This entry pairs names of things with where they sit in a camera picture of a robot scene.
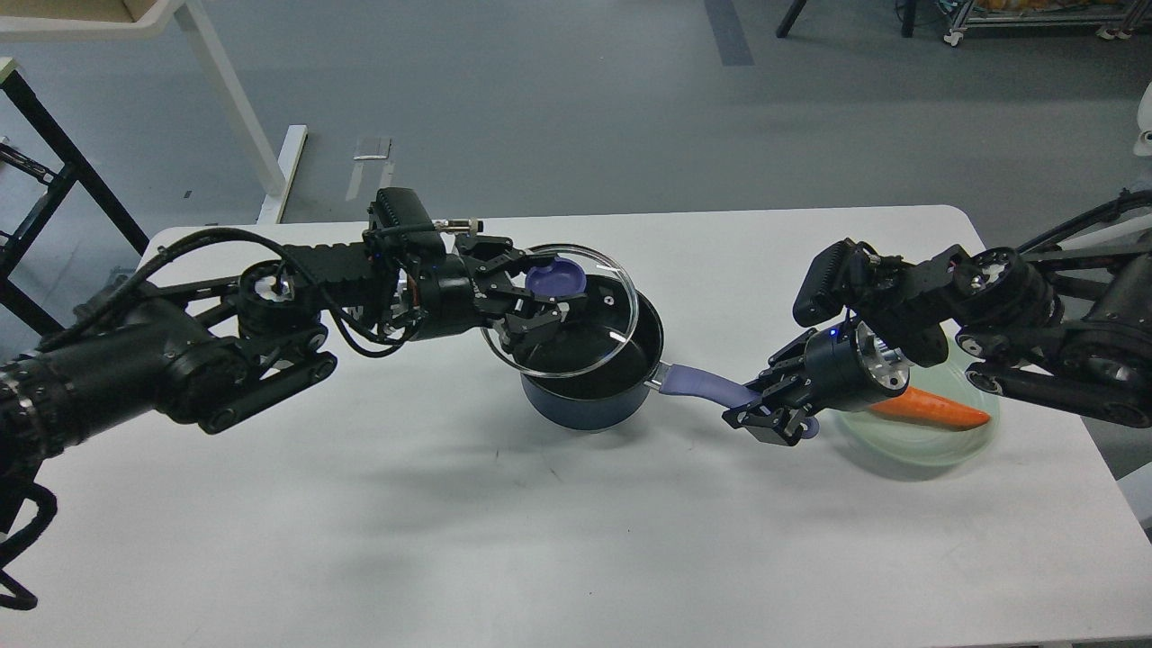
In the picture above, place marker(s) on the blue saucepan with purple handle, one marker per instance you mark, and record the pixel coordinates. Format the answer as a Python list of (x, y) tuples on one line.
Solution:
[(591, 383)]

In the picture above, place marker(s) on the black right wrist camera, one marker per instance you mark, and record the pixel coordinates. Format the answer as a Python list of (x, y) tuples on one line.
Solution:
[(838, 277)]

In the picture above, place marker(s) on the metal wheeled cart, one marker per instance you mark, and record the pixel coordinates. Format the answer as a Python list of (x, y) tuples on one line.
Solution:
[(1110, 20)]

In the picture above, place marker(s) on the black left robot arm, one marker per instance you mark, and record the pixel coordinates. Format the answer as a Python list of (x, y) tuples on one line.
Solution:
[(224, 324)]

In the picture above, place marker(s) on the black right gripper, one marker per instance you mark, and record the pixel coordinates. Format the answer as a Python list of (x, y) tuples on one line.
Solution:
[(846, 368)]

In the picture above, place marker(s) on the white office chair base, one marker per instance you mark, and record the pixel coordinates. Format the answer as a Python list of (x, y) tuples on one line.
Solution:
[(1142, 141)]

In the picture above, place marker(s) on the white desk frame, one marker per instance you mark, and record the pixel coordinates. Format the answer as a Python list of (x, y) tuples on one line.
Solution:
[(158, 73)]

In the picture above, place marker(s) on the pale green glass plate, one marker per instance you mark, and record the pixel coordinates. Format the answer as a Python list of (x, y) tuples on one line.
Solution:
[(927, 445)]

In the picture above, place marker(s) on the glass lid with purple knob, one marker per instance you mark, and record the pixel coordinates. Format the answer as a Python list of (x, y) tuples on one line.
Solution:
[(608, 325)]

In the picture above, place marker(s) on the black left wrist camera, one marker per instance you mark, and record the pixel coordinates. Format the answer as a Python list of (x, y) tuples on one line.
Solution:
[(405, 220)]

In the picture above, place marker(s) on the orange toy carrot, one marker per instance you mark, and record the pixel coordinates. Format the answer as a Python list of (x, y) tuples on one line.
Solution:
[(923, 407)]

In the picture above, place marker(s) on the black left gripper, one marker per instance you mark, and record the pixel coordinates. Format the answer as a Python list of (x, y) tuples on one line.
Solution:
[(446, 287)]

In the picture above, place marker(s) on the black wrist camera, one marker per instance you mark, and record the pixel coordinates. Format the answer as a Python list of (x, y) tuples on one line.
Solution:
[(838, 277), (405, 220)]

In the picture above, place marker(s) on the black metal rack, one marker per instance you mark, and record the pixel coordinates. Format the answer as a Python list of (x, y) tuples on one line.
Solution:
[(75, 171)]

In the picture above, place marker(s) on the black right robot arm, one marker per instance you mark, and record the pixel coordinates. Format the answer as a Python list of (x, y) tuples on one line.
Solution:
[(1065, 329)]

